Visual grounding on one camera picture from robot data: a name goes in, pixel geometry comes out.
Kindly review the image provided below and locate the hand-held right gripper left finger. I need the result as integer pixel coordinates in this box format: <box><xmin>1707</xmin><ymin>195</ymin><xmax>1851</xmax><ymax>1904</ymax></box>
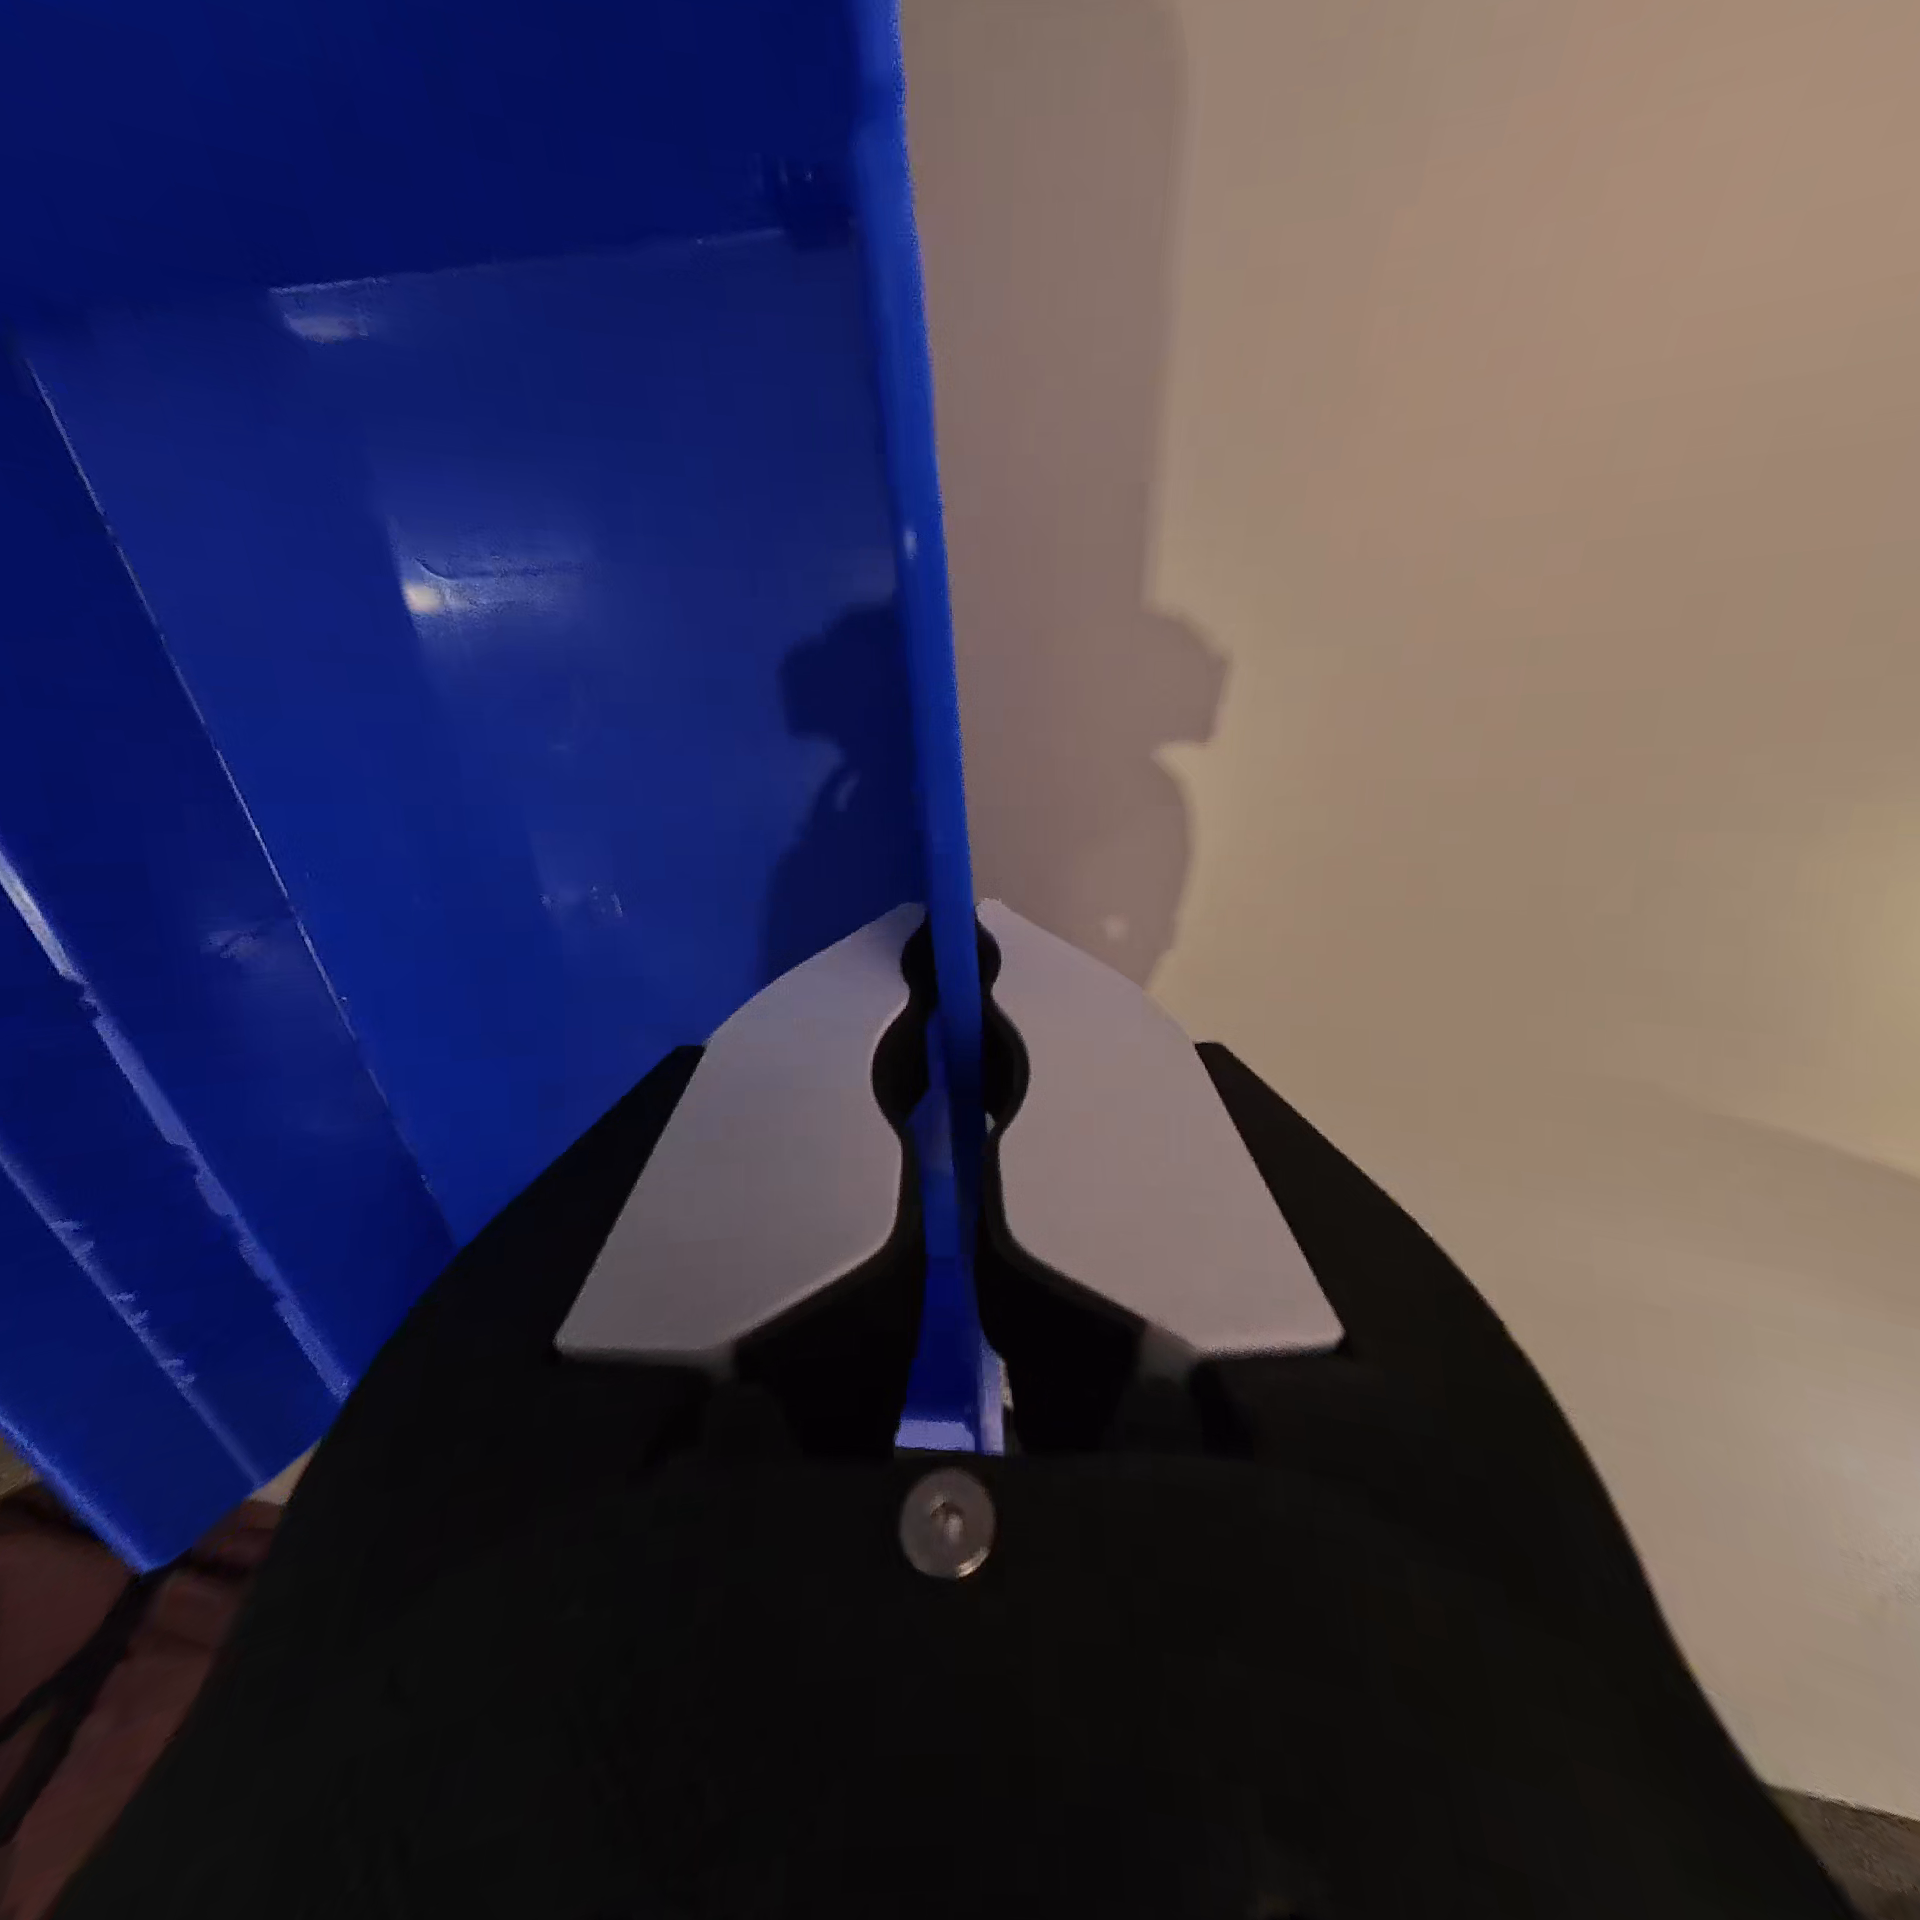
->
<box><xmin>561</xmin><ymin>900</ymin><xmax>976</xmax><ymax>1368</ymax></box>

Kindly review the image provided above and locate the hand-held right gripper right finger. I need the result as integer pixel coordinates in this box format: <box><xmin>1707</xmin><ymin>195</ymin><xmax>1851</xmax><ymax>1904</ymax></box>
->
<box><xmin>976</xmin><ymin>896</ymin><xmax>1346</xmax><ymax>1368</ymax></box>

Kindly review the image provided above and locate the blue plastic bin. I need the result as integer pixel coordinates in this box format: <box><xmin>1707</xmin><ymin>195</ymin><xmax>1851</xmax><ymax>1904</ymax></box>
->
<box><xmin>0</xmin><ymin>0</ymin><xmax>1013</xmax><ymax>1571</ymax></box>

